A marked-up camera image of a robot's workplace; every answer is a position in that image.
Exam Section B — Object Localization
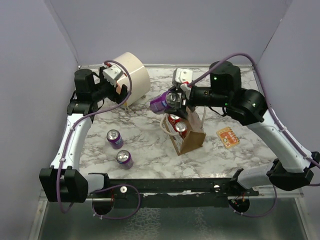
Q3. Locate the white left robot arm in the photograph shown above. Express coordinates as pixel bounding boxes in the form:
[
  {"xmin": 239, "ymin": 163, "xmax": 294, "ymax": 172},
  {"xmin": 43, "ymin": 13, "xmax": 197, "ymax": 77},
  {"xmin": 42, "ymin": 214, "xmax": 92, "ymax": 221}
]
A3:
[{"xmin": 39, "ymin": 60, "xmax": 132, "ymax": 203}]

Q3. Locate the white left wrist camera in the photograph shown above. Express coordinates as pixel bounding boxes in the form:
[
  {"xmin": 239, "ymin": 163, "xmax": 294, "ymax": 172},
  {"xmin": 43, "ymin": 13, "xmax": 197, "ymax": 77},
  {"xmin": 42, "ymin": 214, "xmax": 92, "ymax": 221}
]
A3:
[{"xmin": 103, "ymin": 65, "xmax": 124, "ymax": 88}]

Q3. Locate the red cola can front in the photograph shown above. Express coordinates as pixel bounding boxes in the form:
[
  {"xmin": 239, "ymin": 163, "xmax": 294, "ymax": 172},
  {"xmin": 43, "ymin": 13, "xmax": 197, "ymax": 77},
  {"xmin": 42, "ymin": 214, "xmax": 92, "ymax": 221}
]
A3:
[{"xmin": 174, "ymin": 121, "xmax": 188, "ymax": 139}]

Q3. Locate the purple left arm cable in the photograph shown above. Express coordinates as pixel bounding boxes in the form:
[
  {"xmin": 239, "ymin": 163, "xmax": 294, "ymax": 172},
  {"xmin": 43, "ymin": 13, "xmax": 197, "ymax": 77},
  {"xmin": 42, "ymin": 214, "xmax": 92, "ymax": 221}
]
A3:
[{"xmin": 57, "ymin": 59, "xmax": 133, "ymax": 214}]

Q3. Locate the red cola can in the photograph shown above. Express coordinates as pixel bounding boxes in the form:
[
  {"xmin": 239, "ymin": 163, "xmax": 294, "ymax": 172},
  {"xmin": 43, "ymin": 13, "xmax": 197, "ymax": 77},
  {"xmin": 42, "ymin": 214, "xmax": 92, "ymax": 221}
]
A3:
[
  {"xmin": 174, "ymin": 121, "xmax": 188, "ymax": 139},
  {"xmin": 167, "ymin": 114, "xmax": 181, "ymax": 126}
]

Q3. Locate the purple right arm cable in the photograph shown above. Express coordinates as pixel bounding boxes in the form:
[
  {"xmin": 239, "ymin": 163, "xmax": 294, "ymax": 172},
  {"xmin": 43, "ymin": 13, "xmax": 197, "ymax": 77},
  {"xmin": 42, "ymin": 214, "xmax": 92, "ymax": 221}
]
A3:
[{"xmin": 187, "ymin": 52, "xmax": 320, "ymax": 187}]

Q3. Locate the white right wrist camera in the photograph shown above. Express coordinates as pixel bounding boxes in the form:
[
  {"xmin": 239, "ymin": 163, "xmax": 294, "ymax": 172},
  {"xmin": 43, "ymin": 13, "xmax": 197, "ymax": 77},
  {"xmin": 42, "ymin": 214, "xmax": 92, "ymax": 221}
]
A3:
[{"xmin": 172, "ymin": 68, "xmax": 193, "ymax": 92}]

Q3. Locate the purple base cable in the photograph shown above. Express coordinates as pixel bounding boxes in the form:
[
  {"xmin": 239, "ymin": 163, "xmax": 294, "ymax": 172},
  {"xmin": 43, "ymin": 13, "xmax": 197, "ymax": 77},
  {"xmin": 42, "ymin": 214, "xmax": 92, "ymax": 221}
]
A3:
[
  {"xmin": 91, "ymin": 184, "xmax": 142, "ymax": 221},
  {"xmin": 232, "ymin": 184, "xmax": 278, "ymax": 218}
]

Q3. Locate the purple fanta can front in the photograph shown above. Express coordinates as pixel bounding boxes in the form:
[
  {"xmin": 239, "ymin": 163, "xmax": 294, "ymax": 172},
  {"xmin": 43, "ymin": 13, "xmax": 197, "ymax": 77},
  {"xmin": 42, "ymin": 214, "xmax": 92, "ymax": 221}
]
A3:
[{"xmin": 116, "ymin": 150, "xmax": 134, "ymax": 170}]

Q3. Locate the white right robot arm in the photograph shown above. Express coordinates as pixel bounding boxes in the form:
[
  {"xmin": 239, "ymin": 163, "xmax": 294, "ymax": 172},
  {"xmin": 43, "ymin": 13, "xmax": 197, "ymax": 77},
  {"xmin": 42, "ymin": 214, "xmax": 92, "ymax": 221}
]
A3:
[{"xmin": 166, "ymin": 61, "xmax": 320, "ymax": 196}]

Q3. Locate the orange snack packet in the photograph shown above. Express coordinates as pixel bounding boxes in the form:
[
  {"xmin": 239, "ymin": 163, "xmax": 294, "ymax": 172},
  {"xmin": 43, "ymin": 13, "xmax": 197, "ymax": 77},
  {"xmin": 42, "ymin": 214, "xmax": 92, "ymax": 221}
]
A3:
[{"xmin": 216, "ymin": 127, "xmax": 240, "ymax": 149}]

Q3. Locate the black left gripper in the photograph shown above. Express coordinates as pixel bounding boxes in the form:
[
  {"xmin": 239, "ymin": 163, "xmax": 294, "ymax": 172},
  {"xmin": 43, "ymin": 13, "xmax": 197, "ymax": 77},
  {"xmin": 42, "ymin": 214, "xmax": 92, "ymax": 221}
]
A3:
[{"xmin": 91, "ymin": 66, "xmax": 131, "ymax": 105}]

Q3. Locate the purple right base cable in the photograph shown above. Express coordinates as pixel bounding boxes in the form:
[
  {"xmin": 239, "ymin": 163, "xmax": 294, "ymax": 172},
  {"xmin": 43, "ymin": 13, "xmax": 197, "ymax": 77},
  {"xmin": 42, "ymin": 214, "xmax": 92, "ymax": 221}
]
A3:
[{"xmin": 232, "ymin": 184, "xmax": 278, "ymax": 218}]

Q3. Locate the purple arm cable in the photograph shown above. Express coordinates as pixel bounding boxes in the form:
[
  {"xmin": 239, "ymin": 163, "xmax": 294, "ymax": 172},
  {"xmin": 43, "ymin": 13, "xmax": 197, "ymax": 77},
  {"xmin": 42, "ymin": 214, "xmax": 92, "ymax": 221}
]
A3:
[
  {"xmin": 57, "ymin": 59, "xmax": 133, "ymax": 214},
  {"xmin": 187, "ymin": 52, "xmax": 320, "ymax": 187}
]

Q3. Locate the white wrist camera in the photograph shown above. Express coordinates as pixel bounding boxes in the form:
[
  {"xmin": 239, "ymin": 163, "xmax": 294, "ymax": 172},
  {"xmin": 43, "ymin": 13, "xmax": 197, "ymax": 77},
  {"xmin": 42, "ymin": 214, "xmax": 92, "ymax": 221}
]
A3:
[
  {"xmin": 172, "ymin": 68, "xmax": 193, "ymax": 92},
  {"xmin": 103, "ymin": 65, "xmax": 124, "ymax": 88}
]

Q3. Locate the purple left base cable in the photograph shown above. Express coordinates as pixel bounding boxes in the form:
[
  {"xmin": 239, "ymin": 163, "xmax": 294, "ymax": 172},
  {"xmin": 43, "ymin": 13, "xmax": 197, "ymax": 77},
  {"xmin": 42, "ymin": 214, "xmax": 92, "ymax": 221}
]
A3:
[{"xmin": 91, "ymin": 184, "xmax": 142, "ymax": 221}]

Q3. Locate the black base frame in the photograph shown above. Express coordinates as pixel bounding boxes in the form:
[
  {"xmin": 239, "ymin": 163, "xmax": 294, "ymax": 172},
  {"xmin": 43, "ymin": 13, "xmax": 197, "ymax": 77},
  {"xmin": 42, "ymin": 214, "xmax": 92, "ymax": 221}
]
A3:
[{"xmin": 90, "ymin": 177, "xmax": 259, "ymax": 209}]

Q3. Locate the purple fanta can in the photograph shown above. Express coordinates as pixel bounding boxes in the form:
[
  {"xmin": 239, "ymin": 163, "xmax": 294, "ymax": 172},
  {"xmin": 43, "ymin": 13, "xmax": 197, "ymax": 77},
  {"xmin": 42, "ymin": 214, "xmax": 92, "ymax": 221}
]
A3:
[
  {"xmin": 116, "ymin": 150, "xmax": 134, "ymax": 170},
  {"xmin": 149, "ymin": 90, "xmax": 180, "ymax": 115},
  {"xmin": 106, "ymin": 129, "xmax": 124, "ymax": 150}
]

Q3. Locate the cream cylindrical drum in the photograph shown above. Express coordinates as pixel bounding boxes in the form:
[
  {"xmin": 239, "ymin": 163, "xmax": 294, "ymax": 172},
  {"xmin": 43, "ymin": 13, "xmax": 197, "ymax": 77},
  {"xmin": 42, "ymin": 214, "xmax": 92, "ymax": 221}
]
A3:
[{"xmin": 113, "ymin": 52, "xmax": 151, "ymax": 110}]

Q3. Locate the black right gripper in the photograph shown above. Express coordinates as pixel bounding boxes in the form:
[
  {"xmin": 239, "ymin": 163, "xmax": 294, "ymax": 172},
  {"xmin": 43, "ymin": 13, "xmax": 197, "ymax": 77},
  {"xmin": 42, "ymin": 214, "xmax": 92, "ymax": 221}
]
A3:
[{"xmin": 163, "ymin": 83, "xmax": 228, "ymax": 118}]

